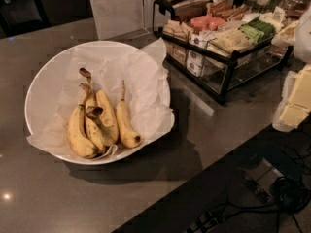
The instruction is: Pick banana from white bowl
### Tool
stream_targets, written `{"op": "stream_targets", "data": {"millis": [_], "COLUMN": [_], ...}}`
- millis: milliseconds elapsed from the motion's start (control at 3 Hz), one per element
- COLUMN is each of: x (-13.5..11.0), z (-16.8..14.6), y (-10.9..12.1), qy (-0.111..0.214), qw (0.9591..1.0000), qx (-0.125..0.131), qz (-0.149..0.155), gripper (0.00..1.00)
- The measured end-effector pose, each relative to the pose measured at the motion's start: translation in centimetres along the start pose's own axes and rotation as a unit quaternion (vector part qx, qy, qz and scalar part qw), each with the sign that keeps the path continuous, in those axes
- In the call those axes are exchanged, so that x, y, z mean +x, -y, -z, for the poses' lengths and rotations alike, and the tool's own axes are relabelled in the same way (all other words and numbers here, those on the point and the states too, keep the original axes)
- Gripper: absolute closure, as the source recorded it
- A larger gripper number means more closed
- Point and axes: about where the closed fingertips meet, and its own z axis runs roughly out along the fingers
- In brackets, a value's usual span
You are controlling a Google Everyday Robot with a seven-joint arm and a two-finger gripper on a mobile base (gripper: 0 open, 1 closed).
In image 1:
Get black coiled cable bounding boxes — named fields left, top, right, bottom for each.
left=271, top=176, right=311, bottom=215

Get black power strip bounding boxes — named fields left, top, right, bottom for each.
left=183, top=209, right=224, bottom=233

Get yellow sugar packets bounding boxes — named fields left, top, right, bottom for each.
left=214, top=29, right=254, bottom=51

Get single yellow banana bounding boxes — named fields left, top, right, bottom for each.
left=116, top=83, right=141, bottom=149

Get black wire condiment rack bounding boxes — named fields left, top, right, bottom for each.
left=152, top=0, right=293, bottom=104

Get white paper liner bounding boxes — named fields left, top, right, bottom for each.
left=26, top=37, right=176, bottom=162

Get pink sweetener packets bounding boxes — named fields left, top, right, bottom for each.
left=190, top=15, right=225, bottom=30

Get leftmost yellow banana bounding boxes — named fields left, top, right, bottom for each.
left=67, top=104, right=98, bottom=159

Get white round bowl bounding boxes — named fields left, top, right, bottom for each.
left=24, top=40, right=172, bottom=166

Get middle short yellow banana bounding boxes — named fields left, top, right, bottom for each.
left=79, top=83, right=113, bottom=155

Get white paper bag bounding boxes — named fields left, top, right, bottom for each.
left=90, top=0, right=155, bottom=40

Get green tea packets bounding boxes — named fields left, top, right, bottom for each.
left=240, top=19, right=275, bottom=43

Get tall yellow banana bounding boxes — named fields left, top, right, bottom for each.
left=79, top=68, right=119, bottom=144

